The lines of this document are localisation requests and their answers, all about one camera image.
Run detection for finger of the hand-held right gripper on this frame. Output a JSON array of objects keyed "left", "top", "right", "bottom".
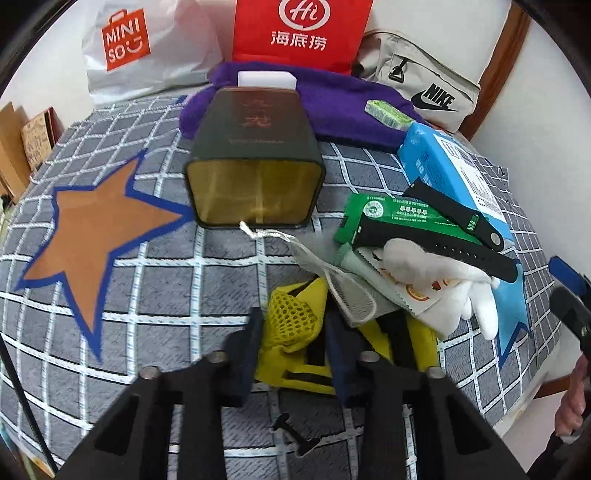
[
  {"left": 549, "top": 286, "right": 591, "bottom": 358},
  {"left": 549, "top": 256, "right": 591, "bottom": 296}
]

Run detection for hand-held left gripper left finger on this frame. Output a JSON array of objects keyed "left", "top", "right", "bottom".
[{"left": 55, "top": 306, "right": 264, "bottom": 480}]

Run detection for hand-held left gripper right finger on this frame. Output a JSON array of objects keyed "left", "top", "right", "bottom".
[{"left": 325, "top": 314, "right": 527, "bottom": 480}]

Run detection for yellow mesh bag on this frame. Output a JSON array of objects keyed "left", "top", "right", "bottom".
[{"left": 254, "top": 276, "right": 438, "bottom": 396}]

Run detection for grey drawstring pouch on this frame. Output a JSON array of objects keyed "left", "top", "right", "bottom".
[{"left": 240, "top": 220, "right": 376, "bottom": 328}]

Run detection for fruit print packet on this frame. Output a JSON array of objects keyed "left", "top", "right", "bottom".
[{"left": 360, "top": 247, "right": 467, "bottom": 319}]

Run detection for white soft cloth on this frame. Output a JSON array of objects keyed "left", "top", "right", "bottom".
[{"left": 382, "top": 237, "right": 500, "bottom": 341}]

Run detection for small green snack packet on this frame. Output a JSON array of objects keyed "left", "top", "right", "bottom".
[{"left": 365, "top": 99, "right": 415, "bottom": 133}]

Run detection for person's right hand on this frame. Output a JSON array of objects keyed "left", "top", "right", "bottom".
[{"left": 554, "top": 354, "right": 591, "bottom": 437}]

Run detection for black clip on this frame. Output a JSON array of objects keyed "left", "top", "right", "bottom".
[{"left": 271, "top": 412, "right": 320, "bottom": 456}]

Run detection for grey checked star blanket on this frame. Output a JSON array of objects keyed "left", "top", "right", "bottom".
[{"left": 0, "top": 95, "right": 561, "bottom": 480}]

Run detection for large green packet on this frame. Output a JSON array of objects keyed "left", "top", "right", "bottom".
[{"left": 335, "top": 193, "right": 467, "bottom": 245}]

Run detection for blue tissue pack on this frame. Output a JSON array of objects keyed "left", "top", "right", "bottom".
[{"left": 398, "top": 122, "right": 514, "bottom": 252}]

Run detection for dark square tin box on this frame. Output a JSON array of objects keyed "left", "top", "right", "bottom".
[{"left": 185, "top": 88, "right": 327, "bottom": 230}]

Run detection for beige sling bag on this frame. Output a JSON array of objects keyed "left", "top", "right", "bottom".
[{"left": 358, "top": 30, "right": 481, "bottom": 134}]

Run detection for purple towel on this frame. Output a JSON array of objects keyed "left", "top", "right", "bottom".
[{"left": 179, "top": 62, "right": 428, "bottom": 153}]

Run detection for white foam block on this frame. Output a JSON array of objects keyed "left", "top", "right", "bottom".
[{"left": 237, "top": 71, "right": 297, "bottom": 91}]

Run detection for brown cardboard boxes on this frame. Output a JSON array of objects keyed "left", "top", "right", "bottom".
[{"left": 0, "top": 102, "right": 62, "bottom": 201}]

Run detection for white shopping bag orange logo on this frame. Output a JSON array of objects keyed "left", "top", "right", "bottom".
[{"left": 82, "top": 0, "right": 223, "bottom": 105}]

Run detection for red shopping bag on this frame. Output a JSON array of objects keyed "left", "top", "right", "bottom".
[{"left": 229, "top": 0, "right": 375, "bottom": 75}]

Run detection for black watch strap with buckle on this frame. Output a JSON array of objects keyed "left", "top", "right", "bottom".
[{"left": 405, "top": 179, "right": 505, "bottom": 253}]

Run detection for wooden frame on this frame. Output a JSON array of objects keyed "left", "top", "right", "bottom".
[{"left": 459, "top": 7, "right": 531, "bottom": 141}]

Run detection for black cable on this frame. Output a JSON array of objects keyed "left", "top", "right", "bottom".
[{"left": 0, "top": 330, "right": 58, "bottom": 476}]

